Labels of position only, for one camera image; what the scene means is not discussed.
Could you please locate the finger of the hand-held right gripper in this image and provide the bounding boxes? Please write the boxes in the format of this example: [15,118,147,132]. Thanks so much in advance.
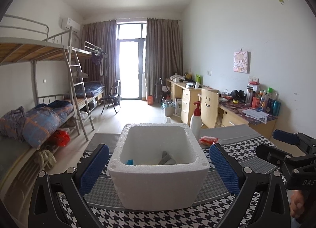
[273,129,316,146]
[255,143,294,169]

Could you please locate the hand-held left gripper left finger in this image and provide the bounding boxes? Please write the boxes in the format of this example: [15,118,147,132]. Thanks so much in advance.
[29,143,110,228]

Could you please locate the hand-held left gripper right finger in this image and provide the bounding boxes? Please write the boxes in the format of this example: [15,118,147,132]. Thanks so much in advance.
[209,143,290,228]

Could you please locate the grey sock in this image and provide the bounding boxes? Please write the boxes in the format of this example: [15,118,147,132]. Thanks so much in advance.
[158,151,177,165]

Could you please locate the white foam box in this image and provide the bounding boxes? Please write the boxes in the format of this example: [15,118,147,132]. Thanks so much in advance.
[107,123,210,211]

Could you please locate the person's right hand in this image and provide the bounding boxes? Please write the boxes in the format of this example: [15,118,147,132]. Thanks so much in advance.
[289,190,307,219]

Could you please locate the houndstooth tablecloth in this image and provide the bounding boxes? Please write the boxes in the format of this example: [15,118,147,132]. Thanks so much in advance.
[55,124,294,228]

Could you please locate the red snack packet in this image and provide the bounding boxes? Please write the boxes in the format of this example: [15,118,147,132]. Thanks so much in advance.
[199,135,220,146]

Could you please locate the group of toiletry bottles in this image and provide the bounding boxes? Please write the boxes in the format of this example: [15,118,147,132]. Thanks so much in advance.
[245,81,281,116]

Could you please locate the printed paper leaflet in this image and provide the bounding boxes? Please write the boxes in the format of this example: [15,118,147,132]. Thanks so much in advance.
[241,108,269,123]

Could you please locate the red plastic bag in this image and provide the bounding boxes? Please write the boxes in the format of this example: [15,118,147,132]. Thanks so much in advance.
[48,130,71,147]

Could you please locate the wooden desk with patterned cover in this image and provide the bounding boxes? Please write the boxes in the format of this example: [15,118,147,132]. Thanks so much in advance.
[218,97,278,142]

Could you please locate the beige cloth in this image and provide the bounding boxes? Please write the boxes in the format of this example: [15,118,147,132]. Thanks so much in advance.
[33,149,57,170]

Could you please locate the white pump lotion bottle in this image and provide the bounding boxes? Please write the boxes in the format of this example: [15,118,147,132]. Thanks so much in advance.
[190,101,203,139]

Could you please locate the wooden chair with smiley face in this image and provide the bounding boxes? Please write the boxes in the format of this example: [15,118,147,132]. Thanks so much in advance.
[200,88,220,129]

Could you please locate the small grey metal bunk bed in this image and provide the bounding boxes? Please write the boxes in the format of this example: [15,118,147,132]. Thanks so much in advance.
[70,41,109,115]

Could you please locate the blue orange quilt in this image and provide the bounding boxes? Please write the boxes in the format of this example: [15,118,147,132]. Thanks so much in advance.
[23,106,73,149]

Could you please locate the black folding chair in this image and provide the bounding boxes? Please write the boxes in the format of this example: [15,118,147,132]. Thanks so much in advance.
[101,80,121,114]

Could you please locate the dark blue blanket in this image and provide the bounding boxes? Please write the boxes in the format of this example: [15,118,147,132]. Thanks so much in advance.
[48,100,73,110]

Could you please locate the plain wooden desk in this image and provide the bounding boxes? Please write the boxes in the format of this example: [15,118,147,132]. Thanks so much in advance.
[165,78,219,125]

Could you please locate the white waste bin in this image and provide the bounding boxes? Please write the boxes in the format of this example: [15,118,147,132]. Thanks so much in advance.
[163,101,175,117]

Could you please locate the blue checkered bedding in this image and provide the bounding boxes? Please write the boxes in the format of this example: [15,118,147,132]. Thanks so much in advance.
[74,81,105,97]

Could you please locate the grey purple clothing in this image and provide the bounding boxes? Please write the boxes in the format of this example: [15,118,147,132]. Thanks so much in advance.
[0,106,26,141]

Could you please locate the dark floor bag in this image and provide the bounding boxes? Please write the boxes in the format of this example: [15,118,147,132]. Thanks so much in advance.
[155,78,171,102]

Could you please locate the glass balcony door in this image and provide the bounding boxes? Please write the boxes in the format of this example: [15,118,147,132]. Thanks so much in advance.
[116,22,147,100]

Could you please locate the dark hanging clothes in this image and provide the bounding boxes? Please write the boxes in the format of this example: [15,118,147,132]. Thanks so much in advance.
[91,51,104,76]

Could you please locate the brown curtain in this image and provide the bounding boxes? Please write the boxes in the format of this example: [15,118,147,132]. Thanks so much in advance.
[146,18,183,99]
[81,19,118,100]

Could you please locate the large grey metal bunk bed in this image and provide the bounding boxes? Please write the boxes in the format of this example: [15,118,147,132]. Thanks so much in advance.
[0,14,95,186]

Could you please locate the white air conditioner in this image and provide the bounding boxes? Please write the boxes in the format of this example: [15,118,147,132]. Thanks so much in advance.
[60,18,81,31]

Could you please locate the cartoon wall poster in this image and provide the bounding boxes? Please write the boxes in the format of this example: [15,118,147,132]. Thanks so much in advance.
[233,51,250,73]

